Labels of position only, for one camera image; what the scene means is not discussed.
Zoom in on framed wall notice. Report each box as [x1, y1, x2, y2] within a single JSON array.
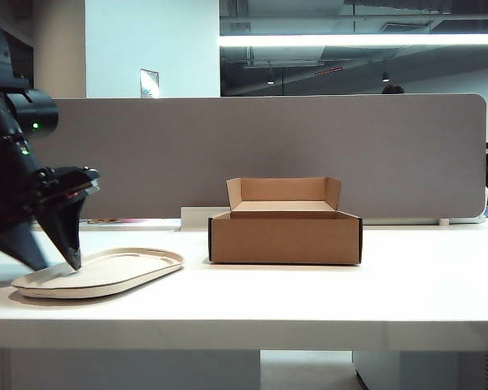
[[139, 67, 161, 99]]

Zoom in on white cable tray box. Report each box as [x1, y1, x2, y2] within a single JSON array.
[[179, 206, 233, 232]]

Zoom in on grey fabric desk divider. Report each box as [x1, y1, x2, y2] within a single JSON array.
[[31, 93, 488, 225]]

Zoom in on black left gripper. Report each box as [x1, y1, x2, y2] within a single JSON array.
[[0, 165, 102, 272]]

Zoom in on open brown cardboard box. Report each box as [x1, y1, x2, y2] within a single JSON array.
[[207, 176, 364, 266]]

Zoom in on long white ceiling light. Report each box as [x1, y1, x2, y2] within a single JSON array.
[[219, 32, 488, 47]]

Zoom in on beige oval pulp lid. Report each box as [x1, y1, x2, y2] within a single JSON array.
[[11, 246, 186, 301]]

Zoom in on colourful papers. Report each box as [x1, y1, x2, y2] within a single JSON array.
[[80, 218, 148, 225]]

